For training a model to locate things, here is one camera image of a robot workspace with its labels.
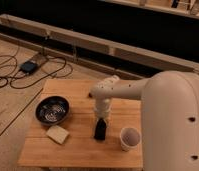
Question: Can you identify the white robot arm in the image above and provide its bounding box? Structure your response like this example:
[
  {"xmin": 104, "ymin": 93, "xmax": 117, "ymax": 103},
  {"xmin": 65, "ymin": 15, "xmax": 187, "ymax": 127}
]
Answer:
[{"xmin": 90, "ymin": 71, "xmax": 199, "ymax": 171}]

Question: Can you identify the white paper cup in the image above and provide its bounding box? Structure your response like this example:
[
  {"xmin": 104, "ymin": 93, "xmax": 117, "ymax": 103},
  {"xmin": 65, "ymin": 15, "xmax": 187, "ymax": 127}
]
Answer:
[{"xmin": 119, "ymin": 127, "xmax": 141, "ymax": 151}]

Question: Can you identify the wooden table board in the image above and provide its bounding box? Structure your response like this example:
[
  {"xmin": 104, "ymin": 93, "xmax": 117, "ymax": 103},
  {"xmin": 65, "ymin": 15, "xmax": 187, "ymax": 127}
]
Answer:
[{"xmin": 18, "ymin": 79, "xmax": 143, "ymax": 170}]

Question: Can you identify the dark blue bowl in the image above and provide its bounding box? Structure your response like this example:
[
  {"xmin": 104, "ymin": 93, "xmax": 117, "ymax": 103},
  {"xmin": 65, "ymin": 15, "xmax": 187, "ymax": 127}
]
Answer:
[{"xmin": 35, "ymin": 96, "xmax": 70, "ymax": 126}]

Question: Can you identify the wooden floor rail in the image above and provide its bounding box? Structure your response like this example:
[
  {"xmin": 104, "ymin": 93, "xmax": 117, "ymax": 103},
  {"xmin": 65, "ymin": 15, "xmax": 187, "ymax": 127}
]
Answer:
[{"xmin": 0, "ymin": 14, "xmax": 199, "ymax": 78}]

